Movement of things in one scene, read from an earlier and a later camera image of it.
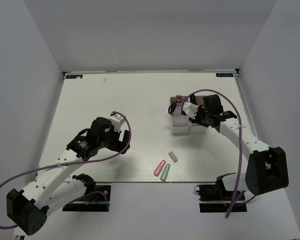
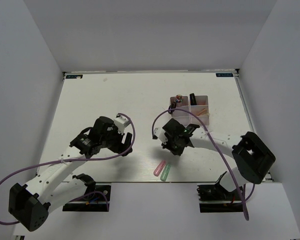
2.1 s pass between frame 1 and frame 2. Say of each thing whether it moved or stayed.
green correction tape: stayed
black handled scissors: stayed
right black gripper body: moved
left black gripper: stayed
